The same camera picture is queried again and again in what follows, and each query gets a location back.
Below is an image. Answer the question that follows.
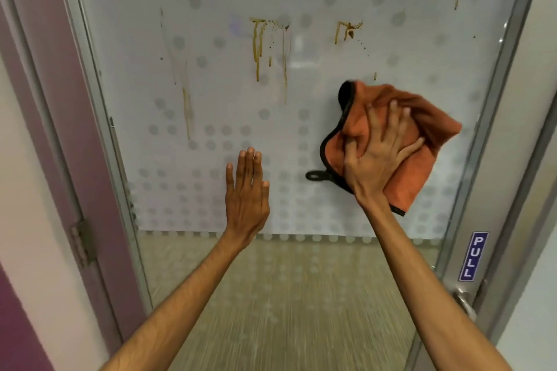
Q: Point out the person's right hand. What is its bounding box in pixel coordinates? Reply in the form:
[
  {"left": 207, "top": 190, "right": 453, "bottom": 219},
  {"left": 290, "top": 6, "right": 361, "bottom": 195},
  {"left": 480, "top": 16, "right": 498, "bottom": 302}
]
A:
[{"left": 343, "top": 99, "right": 426, "bottom": 208}]

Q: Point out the person's left hand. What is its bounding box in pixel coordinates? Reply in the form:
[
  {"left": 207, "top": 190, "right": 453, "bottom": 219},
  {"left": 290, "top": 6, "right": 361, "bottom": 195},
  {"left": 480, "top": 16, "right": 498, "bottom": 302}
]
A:
[{"left": 225, "top": 147, "right": 271, "bottom": 245}]

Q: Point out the orange cleaning cloth black trim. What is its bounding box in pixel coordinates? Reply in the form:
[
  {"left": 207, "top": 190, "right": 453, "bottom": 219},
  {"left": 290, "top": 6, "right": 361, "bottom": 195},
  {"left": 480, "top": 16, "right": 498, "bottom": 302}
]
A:
[{"left": 305, "top": 81, "right": 463, "bottom": 217}]

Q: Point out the person's right forearm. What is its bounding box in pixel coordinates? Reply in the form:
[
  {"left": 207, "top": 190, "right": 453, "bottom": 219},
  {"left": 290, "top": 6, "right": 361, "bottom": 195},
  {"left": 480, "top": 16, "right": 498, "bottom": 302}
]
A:
[{"left": 355, "top": 199, "right": 514, "bottom": 371}]

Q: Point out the person's left forearm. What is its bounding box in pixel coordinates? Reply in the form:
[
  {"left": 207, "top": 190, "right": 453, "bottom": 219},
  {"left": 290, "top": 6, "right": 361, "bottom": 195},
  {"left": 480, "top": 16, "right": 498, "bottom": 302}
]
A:
[{"left": 99, "top": 229, "right": 253, "bottom": 371}]

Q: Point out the frosted dotted glass door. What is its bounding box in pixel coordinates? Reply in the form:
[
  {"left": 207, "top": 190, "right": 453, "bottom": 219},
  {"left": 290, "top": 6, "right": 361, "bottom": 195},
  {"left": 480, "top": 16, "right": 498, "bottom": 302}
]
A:
[{"left": 51, "top": 0, "right": 550, "bottom": 371}]

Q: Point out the blue door sign sticker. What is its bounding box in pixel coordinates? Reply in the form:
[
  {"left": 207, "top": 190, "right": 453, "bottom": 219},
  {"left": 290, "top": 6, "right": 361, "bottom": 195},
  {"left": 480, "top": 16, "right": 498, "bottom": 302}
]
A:
[{"left": 459, "top": 232, "right": 490, "bottom": 283}]

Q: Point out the grey metal door jamb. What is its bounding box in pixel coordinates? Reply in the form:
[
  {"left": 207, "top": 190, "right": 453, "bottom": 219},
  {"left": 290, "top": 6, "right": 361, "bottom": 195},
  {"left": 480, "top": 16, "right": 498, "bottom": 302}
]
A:
[{"left": 476, "top": 1, "right": 557, "bottom": 371}]

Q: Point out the metal door hinge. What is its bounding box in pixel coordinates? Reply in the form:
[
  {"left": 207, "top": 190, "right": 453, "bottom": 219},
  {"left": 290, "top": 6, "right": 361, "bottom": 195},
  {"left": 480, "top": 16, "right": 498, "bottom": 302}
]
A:
[{"left": 71, "top": 220, "right": 97, "bottom": 270}]

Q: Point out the silver door handle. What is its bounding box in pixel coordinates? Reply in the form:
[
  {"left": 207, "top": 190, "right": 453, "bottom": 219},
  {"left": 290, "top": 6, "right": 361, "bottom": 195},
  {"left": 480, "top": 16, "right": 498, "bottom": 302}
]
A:
[{"left": 452, "top": 290, "right": 478, "bottom": 322}]

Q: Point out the purple door frame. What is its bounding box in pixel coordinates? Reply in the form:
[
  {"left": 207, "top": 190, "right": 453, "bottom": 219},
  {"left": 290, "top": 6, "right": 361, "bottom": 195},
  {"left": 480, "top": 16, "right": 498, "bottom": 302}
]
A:
[{"left": 0, "top": 0, "right": 133, "bottom": 371}]

